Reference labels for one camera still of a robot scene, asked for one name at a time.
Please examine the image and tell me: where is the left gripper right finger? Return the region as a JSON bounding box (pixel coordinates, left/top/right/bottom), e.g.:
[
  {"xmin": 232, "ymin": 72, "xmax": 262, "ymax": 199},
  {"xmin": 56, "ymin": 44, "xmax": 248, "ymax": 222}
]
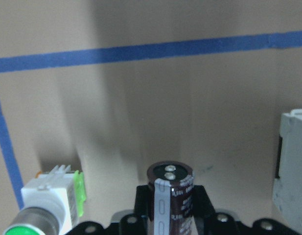
[{"xmin": 192, "ymin": 185, "xmax": 215, "ymax": 219}]

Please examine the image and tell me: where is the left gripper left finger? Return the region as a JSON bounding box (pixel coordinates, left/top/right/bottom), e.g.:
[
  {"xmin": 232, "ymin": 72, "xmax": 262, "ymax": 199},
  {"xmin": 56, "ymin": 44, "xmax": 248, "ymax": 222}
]
[{"xmin": 134, "ymin": 185, "xmax": 154, "ymax": 222}]

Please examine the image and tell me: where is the dark brown capacitor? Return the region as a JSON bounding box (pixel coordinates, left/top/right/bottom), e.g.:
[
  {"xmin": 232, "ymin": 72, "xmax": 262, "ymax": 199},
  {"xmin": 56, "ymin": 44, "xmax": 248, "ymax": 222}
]
[{"xmin": 147, "ymin": 161, "xmax": 194, "ymax": 235}]

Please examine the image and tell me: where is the red white circuit breaker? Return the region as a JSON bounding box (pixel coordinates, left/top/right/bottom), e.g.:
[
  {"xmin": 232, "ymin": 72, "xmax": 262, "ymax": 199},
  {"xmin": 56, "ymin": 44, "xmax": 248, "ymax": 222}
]
[{"xmin": 273, "ymin": 109, "xmax": 302, "ymax": 234}]

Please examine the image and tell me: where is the green push button switch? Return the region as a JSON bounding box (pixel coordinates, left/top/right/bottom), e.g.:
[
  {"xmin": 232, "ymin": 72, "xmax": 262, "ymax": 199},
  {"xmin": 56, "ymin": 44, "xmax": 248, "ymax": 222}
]
[{"xmin": 3, "ymin": 165, "xmax": 87, "ymax": 235}]

